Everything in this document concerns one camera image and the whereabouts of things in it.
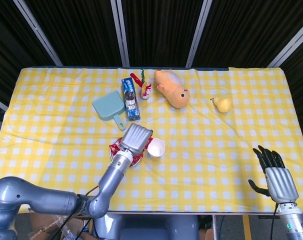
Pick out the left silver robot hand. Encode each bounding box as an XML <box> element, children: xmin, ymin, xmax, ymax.
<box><xmin>119</xmin><ymin>122</ymin><xmax>154</xmax><ymax>155</ymax></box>

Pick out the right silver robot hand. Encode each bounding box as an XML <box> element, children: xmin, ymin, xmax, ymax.
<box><xmin>247</xmin><ymin>144</ymin><xmax>300</xmax><ymax>204</ymax></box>

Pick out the white paper cup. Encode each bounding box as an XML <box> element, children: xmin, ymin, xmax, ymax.
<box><xmin>146</xmin><ymin>138</ymin><xmax>166</xmax><ymax>159</ymax></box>

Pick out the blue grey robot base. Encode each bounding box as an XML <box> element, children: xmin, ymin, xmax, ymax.
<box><xmin>92</xmin><ymin>214</ymin><xmax>200</xmax><ymax>240</ymax></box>

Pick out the round steel plate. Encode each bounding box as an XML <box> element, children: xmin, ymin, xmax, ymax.
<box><xmin>108</xmin><ymin>136</ymin><xmax>145</xmax><ymax>167</ymax></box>

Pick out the blue cookie package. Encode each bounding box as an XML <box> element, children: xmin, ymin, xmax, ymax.
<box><xmin>120</xmin><ymin>77</ymin><xmax>142</xmax><ymax>122</ymax></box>

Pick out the small colourful toy figure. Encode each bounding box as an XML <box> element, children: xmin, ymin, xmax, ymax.
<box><xmin>130</xmin><ymin>68</ymin><xmax>153</xmax><ymax>100</ymax></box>

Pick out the yellow tape strip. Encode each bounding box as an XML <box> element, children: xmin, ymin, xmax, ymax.
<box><xmin>242</xmin><ymin>214</ymin><xmax>251</xmax><ymax>240</ymax></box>

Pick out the orange plush animal toy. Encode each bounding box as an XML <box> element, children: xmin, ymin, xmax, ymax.
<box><xmin>153</xmin><ymin>69</ymin><xmax>191</xmax><ymax>109</ymax></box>

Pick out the yellow white checked tablecloth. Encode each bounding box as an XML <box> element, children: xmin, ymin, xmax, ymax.
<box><xmin>0</xmin><ymin>66</ymin><xmax>303</xmax><ymax>215</ymax></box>

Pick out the grey metal table leg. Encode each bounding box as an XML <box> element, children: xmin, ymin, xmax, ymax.
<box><xmin>212</xmin><ymin>214</ymin><xmax>218</xmax><ymax>240</ymax></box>

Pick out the yellow pear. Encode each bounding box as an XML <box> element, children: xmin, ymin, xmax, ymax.
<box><xmin>210</xmin><ymin>96</ymin><xmax>233</xmax><ymax>114</ymax></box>

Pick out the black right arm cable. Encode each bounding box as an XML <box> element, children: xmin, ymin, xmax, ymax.
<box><xmin>270</xmin><ymin>202</ymin><xmax>279</xmax><ymax>240</ymax></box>

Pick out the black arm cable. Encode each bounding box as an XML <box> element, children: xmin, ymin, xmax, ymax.
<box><xmin>50</xmin><ymin>184</ymin><xmax>103</xmax><ymax>240</ymax></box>
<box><xmin>270</xmin><ymin>202</ymin><xmax>279</xmax><ymax>240</ymax></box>

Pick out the teal plastic pan with handle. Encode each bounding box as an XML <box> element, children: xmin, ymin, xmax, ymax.
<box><xmin>91</xmin><ymin>90</ymin><xmax>127</xmax><ymax>131</ymax></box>

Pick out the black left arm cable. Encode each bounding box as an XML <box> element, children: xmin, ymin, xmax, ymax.
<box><xmin>50</xmin><ymin>184</ymin><xmax>103</xmax><ymax>240</ymax></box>

